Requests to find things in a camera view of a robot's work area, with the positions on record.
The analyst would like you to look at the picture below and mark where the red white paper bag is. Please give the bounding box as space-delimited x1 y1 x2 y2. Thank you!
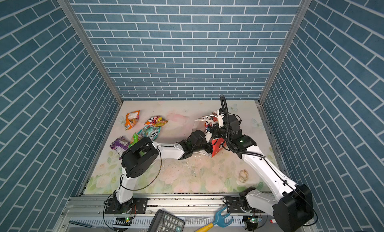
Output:
192 112 225 157

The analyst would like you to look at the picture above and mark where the green snack packet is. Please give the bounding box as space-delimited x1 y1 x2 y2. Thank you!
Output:
138 124 161 141

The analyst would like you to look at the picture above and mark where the orange Fox's candy packet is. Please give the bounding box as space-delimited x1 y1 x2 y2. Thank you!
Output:
145 115 168 127

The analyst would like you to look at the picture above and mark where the orange snack packet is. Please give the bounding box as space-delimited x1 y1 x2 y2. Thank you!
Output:
125 110 140 130

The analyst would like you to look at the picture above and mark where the purple snack packet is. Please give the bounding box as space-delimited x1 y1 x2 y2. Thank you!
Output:
110 136 130 159

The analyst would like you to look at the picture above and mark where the green chips bag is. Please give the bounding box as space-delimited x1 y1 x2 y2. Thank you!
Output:
129 133 140 147

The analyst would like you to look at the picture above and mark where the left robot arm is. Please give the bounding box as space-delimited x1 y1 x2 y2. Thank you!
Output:
104 130 213 215

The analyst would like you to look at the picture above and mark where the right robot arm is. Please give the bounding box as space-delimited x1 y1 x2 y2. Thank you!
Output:
216 109 317 232

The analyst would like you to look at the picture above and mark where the beige shell sticker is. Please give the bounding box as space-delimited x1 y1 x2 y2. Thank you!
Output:
238 169 249 184

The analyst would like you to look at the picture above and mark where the blue yellow clamp tool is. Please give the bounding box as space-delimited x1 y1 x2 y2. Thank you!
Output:
196 206 234 232

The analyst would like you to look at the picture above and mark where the black calculator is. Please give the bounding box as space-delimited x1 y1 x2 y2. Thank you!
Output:
147 210 185 232

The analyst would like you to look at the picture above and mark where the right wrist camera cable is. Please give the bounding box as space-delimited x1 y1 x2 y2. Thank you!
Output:
219 94 232 124

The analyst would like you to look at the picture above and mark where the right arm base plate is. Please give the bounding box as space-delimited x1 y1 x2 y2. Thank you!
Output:
222 196 264 214

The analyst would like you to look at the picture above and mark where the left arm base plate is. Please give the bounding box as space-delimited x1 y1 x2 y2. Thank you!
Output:
104 198 148 215

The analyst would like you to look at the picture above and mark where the aluminium front rail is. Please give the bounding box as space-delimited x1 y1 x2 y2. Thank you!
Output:
54 193 274 232

